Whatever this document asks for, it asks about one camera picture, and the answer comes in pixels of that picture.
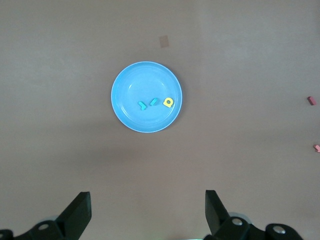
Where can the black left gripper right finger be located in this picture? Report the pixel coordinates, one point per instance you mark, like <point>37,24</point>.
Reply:
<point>217,215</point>

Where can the teal letter r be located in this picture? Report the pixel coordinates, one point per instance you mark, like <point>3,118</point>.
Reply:
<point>142,105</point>

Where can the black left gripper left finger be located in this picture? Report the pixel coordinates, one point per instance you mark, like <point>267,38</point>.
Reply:
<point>75,215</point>

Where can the teal letter c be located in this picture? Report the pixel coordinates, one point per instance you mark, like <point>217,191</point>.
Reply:
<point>153,101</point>

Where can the brown tape patch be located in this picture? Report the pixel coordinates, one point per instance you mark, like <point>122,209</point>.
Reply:
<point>163,41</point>

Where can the pink letter t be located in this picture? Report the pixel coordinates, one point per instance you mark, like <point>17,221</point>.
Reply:
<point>317,148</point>

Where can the blue plate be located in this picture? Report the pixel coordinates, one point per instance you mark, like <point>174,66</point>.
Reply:
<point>140,85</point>

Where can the dark red letter i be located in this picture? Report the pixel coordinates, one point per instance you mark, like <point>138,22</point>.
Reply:
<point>312,100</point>

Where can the yellow letter a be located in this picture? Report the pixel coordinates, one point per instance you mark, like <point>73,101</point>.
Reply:
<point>168,102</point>

